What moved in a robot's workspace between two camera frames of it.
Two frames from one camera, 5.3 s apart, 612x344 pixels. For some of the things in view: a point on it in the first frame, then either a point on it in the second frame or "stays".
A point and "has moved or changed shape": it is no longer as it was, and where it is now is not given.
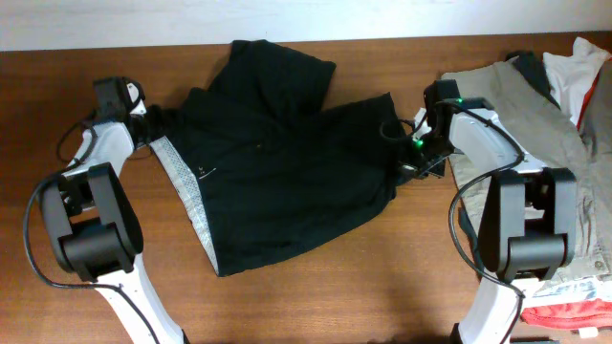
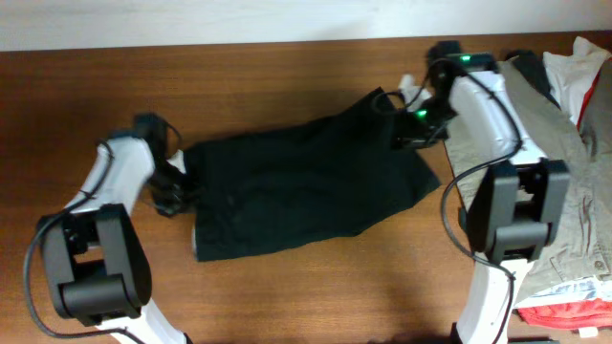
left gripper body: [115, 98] -> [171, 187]
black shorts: [272, 166] has moved or changed shape
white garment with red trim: [573, 77] stays
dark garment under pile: [532, 66] stays
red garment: [594, 313] stays
